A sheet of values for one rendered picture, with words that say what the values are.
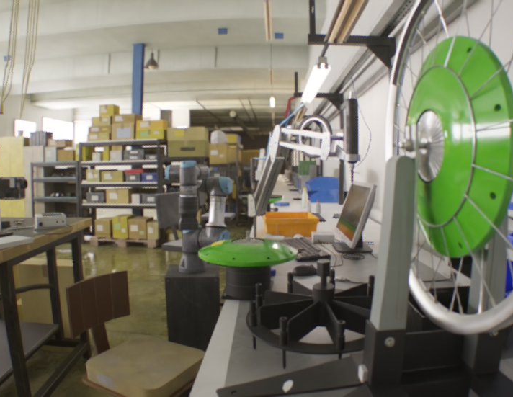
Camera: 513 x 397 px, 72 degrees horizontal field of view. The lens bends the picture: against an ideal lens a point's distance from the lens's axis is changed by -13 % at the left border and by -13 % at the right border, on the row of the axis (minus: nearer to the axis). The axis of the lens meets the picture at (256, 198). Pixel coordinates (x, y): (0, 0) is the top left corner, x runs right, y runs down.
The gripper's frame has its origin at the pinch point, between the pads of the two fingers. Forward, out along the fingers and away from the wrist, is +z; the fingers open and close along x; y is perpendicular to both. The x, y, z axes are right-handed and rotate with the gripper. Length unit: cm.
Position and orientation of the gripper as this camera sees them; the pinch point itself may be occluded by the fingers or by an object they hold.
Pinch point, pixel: (189, 244)
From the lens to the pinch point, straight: 161.5
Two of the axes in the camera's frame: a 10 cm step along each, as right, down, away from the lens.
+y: 1.2, 0.8, -9.9
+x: 9.9, -0.1, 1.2
